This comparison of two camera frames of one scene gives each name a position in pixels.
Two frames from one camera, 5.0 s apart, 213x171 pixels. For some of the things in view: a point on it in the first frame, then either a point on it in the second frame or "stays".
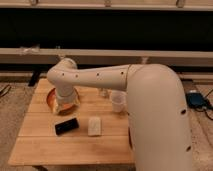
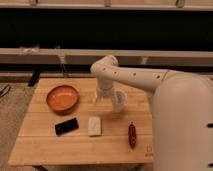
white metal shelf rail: (105, 55) stays
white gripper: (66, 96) -> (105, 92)
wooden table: (92, 135) stays
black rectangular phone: (66, 126) stays
